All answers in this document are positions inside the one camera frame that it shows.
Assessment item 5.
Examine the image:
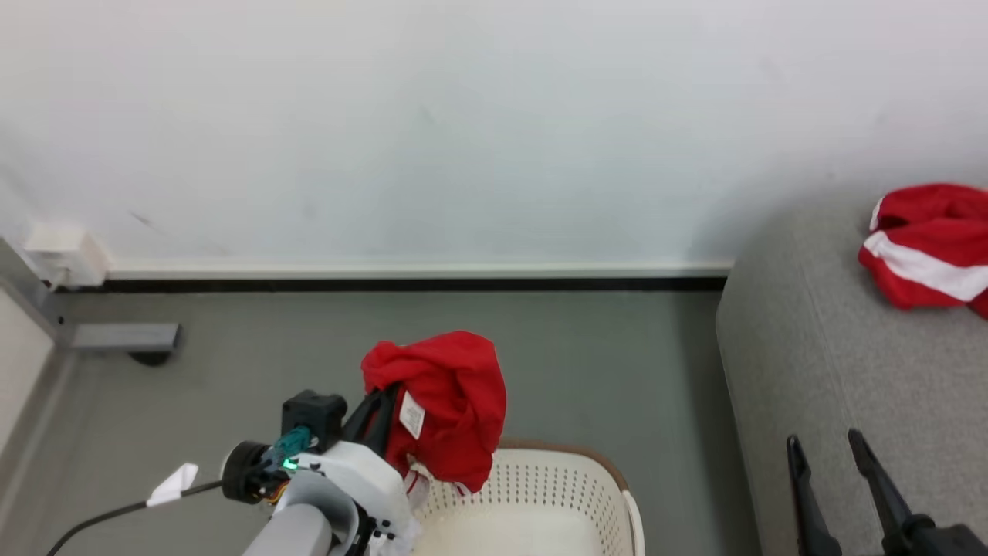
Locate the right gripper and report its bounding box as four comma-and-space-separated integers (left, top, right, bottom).
787, 429, 988, 556

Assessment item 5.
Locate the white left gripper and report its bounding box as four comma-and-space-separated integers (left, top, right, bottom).
276, 383, 415, 556

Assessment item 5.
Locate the red garment with white label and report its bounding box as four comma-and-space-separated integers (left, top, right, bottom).
360, 331, 509, 496

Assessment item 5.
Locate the red garment with white stripe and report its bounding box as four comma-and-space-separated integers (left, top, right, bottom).
858, 183, 988, 320

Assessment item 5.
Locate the grey fabric sofa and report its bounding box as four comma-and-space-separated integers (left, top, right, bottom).
716, 185, 988, 556

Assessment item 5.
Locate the white and black baseboard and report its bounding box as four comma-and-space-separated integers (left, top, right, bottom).
100, 260, 733, 293

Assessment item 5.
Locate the white perforated laundry basket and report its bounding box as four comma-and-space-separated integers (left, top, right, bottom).
401, 441, 646, 556

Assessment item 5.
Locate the white furniture panel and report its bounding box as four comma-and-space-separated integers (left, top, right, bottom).
0, 290, 56, 456

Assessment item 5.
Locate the white cable tag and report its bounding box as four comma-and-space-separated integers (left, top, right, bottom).
146, 463, 200, 507

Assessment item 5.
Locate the grey metal frame foot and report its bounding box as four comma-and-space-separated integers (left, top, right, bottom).
0, 236, 183, 367

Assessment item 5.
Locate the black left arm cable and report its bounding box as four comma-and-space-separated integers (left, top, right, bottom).
46, 479, 226, 556

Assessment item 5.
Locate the white wall socket box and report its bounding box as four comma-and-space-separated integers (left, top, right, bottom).
24, 222, 110, 289

